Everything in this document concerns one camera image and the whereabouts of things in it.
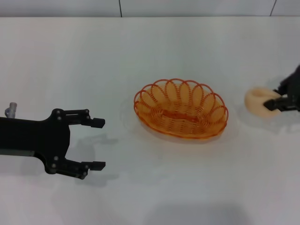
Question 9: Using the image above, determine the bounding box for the peach round bread bun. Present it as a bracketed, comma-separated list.
[244, 86, 285, 118]

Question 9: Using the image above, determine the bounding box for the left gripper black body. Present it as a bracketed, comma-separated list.
[0, 108, 71, 175]

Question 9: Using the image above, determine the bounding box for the grey left gripper connector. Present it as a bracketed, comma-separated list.
[5, 102, 18, 118]

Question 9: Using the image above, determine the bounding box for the orange wire oval basket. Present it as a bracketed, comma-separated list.
[134, 78, 229, 142]

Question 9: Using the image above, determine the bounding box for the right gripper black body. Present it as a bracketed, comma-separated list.
[280, 65, 300, 97]

